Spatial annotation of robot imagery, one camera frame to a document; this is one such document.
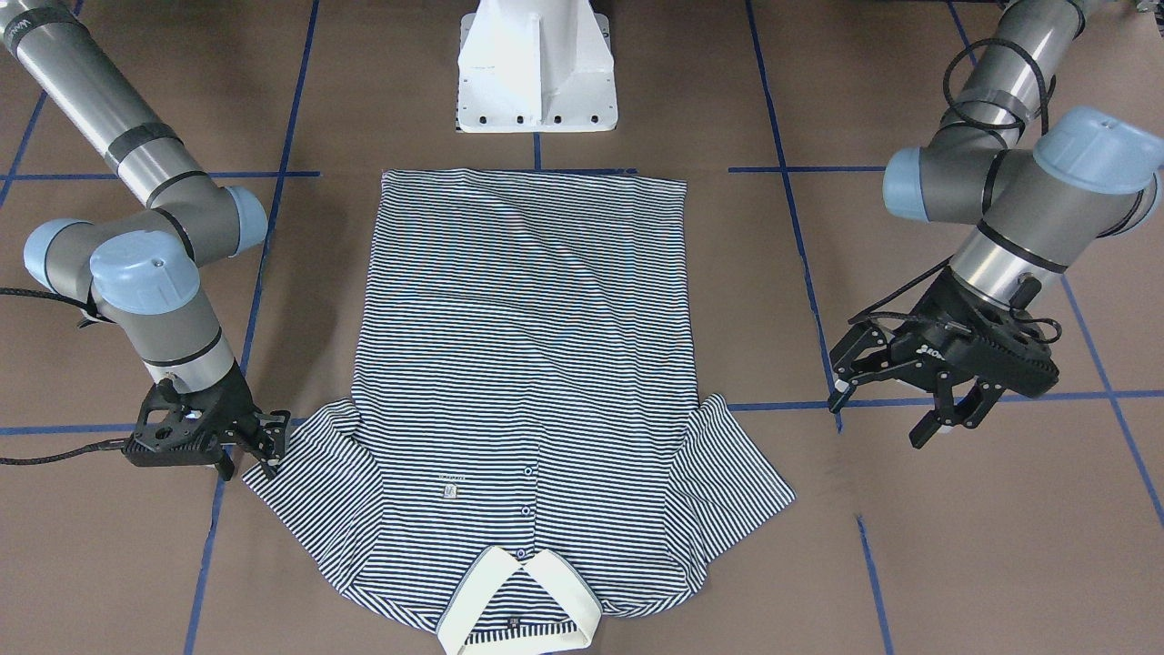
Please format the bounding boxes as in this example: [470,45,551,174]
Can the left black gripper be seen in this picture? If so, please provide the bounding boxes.
[828,266,1059,450]

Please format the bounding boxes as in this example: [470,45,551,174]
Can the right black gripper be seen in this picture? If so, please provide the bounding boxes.
[122,363,292,482]

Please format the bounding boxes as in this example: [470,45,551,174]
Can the striped polo shirt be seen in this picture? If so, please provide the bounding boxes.
[244,169,796,654]

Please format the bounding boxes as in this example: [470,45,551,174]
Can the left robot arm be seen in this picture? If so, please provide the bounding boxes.
[828,1,1161,448]

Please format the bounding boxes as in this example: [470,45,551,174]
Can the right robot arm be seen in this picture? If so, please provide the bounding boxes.
[3,1,290,480]

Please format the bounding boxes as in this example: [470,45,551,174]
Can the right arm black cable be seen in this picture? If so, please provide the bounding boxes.
[0,287,128,467]

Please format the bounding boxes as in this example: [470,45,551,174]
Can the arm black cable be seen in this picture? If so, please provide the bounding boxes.
[850,36,1065,347]
[0,287,128,467]

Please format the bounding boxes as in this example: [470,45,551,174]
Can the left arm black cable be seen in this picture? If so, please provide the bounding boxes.
[850,36,1065,347]

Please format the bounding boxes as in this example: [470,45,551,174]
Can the white mounting pedestal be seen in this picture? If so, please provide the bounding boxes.
[455,1,619,134]

